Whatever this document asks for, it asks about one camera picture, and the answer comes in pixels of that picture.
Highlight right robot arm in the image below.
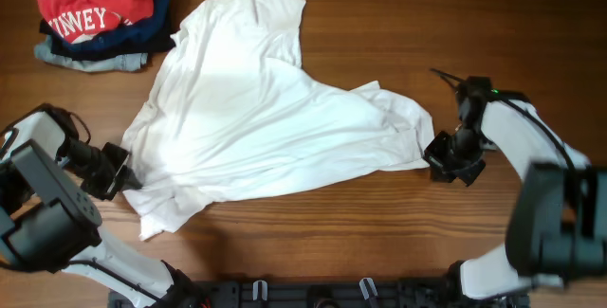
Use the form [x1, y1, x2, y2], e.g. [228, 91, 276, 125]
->
[423, 72, 606, 303]

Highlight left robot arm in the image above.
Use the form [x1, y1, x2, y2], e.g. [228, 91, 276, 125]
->
[1, 103, 209, 307]

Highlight white t-shirt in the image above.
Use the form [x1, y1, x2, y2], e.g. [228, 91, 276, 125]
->
[122, 0, 434, 240]

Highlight light blue folded jeans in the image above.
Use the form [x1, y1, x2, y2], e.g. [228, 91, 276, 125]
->
[34, 37, 148, 73]

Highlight navy blue folded garment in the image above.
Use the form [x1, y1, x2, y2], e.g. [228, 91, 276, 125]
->
[59, 0, 171, 52]

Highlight black folded garment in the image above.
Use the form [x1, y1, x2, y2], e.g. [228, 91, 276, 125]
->
[39, 11, 175, 61]

